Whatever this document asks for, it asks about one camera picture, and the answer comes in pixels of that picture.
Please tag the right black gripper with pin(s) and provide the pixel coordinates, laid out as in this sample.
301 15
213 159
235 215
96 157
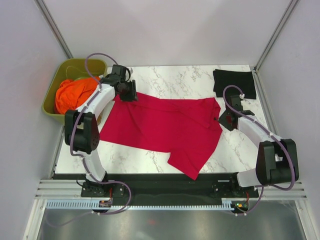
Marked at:
222 120

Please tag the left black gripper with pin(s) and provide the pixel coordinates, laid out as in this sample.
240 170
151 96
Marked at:
132 95

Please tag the magenta red t shirt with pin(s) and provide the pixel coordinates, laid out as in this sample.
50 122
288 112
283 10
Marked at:
187 129

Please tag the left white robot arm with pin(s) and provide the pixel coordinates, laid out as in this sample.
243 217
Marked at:
81 132

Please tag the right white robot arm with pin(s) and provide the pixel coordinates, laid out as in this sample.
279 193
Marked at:
276 161

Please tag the folded black t shirt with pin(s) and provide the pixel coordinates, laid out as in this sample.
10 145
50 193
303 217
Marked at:
243 80

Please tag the olive green plastic bin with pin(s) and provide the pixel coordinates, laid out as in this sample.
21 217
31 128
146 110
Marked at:
73 69

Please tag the orange t shirt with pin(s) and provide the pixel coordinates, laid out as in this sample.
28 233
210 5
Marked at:
73 93

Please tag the left aluminium frame post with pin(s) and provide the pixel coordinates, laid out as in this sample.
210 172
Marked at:
54 27

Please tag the aluminium frame post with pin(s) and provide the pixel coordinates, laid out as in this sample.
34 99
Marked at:
276 33
54 27

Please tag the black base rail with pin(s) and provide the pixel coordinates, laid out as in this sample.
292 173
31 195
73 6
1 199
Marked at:
165 188

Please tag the right aluminium frame post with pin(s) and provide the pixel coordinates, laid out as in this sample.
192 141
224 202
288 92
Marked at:
276 33

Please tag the white slotted cable duct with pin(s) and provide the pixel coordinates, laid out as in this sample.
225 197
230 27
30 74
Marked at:
103 205

